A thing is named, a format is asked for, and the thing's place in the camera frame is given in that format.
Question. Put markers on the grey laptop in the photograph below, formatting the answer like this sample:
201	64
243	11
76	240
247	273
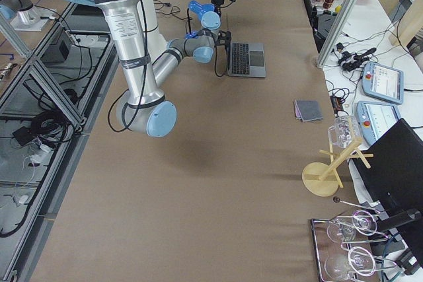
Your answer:
246	60

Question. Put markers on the blue desk lamp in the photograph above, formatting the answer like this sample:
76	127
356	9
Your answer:
208	18

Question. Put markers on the folded grey cloth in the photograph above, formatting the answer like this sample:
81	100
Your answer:
307	110

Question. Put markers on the clear glass mug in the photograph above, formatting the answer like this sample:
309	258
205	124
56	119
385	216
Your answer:
344	130

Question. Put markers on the blue teach pendant far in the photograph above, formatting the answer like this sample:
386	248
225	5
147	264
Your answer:
383	82

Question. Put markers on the blue teach pendant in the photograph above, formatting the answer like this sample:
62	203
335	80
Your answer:
375	119
383	82

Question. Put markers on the blue teach pendant near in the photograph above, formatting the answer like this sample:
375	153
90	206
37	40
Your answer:
375	119

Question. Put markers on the wooden mug tree stand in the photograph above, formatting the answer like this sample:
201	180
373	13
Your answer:
323	179

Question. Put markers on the black monitor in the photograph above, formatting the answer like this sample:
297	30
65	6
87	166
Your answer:
394	177

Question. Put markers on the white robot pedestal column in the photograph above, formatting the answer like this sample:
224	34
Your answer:
150	25

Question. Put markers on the aluminium frame post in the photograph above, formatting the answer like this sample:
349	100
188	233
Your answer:
334	33

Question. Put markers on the wire glass rack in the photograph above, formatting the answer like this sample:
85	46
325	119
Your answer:
343	244

